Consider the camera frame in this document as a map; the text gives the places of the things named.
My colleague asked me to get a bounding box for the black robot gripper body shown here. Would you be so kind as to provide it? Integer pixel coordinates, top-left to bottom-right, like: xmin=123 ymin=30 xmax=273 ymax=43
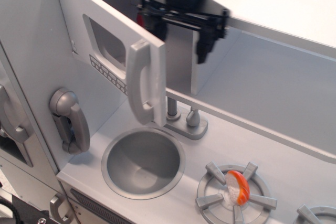
xmin=138 ymin=0 xmax=229 ymax=38

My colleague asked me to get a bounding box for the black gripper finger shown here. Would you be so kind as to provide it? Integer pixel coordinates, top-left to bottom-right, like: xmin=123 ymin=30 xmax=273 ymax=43
xmin=143 ymin=13 xmax=167 ymax=41
xmin=196 ymin=31 xmax=217 ymax=64

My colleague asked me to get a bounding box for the grey toy microwave door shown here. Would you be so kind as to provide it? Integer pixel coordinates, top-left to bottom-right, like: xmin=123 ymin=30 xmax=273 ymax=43
xmin=60 ymin=0 xmax=166 ymax=126

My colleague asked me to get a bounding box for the red toy strawberry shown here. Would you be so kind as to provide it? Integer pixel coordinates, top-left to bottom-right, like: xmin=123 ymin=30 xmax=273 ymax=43
xmin=136 ymin=13 xmax=144 ymax=27

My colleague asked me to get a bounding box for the grey toy faucet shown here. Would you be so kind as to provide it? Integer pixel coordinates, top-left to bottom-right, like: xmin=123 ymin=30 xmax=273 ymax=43
xmin=165 ymin=97 xmax=208 ymax=140

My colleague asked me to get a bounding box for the round metal sink bowl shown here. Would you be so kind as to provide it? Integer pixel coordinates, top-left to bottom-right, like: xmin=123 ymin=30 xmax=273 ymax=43
xmin=101 ymin=127 xmax=186 ymax=200

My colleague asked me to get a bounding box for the grey stove burner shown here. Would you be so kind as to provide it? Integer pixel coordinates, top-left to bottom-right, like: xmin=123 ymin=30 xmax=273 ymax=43
xmin=195 ymin=162 xmax=277 ymax=223
xmin=293 ymin=205 xmax=335 ymax=224

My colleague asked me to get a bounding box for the salmon sushi toy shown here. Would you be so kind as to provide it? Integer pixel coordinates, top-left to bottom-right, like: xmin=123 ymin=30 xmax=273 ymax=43
xmin=225 ymin=170 xmax=250 ymax=206

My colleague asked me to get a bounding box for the black oven vent grille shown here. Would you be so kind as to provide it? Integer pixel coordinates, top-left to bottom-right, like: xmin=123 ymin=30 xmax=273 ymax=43
xmin=70 ymin=189 xmax=131 ymax=224

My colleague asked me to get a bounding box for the grey fridge door handle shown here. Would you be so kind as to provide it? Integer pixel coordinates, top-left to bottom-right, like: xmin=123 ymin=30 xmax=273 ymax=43
xmin=1 ymin=84 xmax=29 ymax=144

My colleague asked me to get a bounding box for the grey oven door handle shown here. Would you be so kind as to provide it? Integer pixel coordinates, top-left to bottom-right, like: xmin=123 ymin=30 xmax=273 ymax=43
xmin=49 ymin=195 xmax=72 ymax=224

